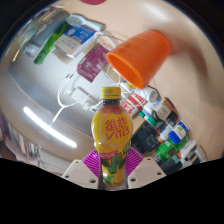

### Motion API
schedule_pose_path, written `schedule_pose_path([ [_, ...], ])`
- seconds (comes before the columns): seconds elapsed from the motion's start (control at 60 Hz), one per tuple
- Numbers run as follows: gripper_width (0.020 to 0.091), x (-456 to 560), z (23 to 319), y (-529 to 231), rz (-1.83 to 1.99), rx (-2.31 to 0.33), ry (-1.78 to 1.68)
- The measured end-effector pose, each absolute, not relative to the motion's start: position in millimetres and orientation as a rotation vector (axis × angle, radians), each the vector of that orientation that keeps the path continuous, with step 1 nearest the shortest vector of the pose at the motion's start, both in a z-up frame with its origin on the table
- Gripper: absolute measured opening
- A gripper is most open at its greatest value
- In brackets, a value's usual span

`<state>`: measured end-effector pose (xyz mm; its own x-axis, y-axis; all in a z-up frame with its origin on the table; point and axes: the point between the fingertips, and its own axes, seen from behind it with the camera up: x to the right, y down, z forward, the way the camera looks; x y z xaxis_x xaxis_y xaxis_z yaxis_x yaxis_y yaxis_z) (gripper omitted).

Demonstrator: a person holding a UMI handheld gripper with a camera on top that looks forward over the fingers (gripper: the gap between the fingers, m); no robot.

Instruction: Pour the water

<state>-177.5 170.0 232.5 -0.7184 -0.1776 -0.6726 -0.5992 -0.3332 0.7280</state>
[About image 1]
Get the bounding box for orange plastic cup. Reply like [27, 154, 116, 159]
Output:
[105, 30, 172, 90]

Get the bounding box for white cable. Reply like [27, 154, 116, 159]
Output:
[49, 71, 116, 128]

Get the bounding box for white hand brush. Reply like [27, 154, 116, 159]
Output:
[65, 13, 107, 33]

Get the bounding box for yellow drink bottle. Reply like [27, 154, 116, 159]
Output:
[90, 86, 134, 188]

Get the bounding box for black appliance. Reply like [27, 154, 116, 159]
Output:
[131, 126, 161, 154]

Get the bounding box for tall green bottle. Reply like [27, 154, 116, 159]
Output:
[33, 20, 69, 66]

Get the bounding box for blue and white tub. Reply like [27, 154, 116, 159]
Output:
[168, 119, 190, 145]

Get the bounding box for white and blue carton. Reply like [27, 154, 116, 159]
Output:
[54, 24, 98, 59]

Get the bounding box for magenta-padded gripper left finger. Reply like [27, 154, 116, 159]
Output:
[61, 148, 101, 190]

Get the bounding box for red and white canister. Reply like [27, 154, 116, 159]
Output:
[120, 91, 148, 119]

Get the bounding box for magenta foil pouch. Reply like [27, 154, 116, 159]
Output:
[76, 43, 109, 84]

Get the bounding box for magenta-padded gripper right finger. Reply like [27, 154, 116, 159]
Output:
[125, 146, 167, 190]

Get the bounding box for grey shaker bottle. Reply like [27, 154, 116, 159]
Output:
[23, 11, 69, 58]

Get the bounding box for white LED light bar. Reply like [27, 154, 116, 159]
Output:
[23, 106, 78, 149]

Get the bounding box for white wall power socket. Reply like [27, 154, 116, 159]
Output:
[68, 87, 98, 111]

